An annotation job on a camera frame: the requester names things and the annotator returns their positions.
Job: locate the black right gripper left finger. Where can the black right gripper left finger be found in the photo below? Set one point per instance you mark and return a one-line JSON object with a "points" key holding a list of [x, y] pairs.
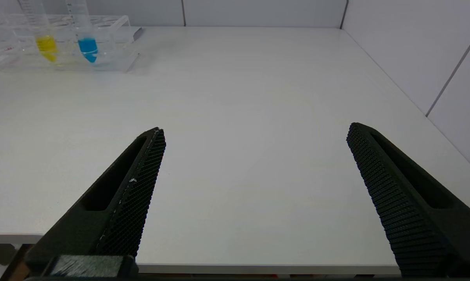
{"points": [[121, 203]]}

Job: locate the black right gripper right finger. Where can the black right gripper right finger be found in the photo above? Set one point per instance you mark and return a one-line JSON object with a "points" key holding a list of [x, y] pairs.
{"points": [[410, 207]]}

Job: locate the clear acrylic test tube rack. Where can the clear acrylic test tube rack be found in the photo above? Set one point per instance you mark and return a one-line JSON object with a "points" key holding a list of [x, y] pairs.
{"points": [[113, 47]]}

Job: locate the test tube with blue pigment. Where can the test tube with blue pigment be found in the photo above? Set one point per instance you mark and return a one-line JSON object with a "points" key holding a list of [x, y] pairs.
{"points": [[88, 47]]}

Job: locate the test tube with yellow pigment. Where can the test tube with yellow pigment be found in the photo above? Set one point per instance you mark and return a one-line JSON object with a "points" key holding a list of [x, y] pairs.
{"points": [[46, 47]]}

